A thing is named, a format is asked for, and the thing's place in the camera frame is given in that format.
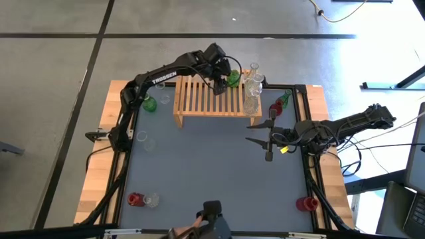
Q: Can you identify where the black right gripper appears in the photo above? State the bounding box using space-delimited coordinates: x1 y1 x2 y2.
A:
245 109 305 163

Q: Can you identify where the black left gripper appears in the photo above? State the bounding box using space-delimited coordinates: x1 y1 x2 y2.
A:
197 42 233 96

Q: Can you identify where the squat green glass vase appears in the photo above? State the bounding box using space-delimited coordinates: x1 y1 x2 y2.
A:
226 68 242 89

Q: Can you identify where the conical green glass vase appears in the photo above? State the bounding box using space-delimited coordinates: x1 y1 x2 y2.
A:
276 88 294 110

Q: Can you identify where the round ribbed green glass vase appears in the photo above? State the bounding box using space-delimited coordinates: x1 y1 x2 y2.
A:
141 94 159 113

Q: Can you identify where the red cylindrical glass vase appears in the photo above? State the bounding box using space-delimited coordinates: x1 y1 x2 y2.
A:
127 192 147 207
295 195 320 212

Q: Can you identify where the smooth clear glass carafe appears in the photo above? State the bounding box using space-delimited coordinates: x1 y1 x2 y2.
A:
135 130 157 153

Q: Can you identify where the clear cut-glass vase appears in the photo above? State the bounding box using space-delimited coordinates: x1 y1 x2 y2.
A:
143 193 160 209

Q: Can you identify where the wooden slatted shelf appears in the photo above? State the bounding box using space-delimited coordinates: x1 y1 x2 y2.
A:
173 68 263 131

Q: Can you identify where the wooden table side board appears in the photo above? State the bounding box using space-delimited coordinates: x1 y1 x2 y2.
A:
73 79 133 225
305 84 355 230

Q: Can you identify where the person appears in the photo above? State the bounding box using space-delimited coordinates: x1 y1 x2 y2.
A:
161 200 233 239

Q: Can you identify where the silver aluminium bar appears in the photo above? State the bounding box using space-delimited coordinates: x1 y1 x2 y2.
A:
288 232 327 239
104 228 143 236

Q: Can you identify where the black floor stand bar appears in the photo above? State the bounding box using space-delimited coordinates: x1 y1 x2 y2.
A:
344 169 406 196

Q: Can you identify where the grey laptop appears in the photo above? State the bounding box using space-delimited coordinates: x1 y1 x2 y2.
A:
403 102 425 239

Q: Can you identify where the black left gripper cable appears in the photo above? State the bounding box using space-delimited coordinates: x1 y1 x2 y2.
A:
185 55 243 89

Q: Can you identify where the black table frame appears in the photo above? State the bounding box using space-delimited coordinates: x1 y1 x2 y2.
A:
78 79 356 239

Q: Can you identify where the beige floor cable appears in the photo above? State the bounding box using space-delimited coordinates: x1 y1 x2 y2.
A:
308 0 369 24

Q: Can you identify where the black floor cable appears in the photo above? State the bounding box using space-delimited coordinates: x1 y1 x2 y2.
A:
341 142 425 177

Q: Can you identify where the grey floor bracket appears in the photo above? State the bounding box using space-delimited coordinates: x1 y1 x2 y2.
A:
0 141 26 156

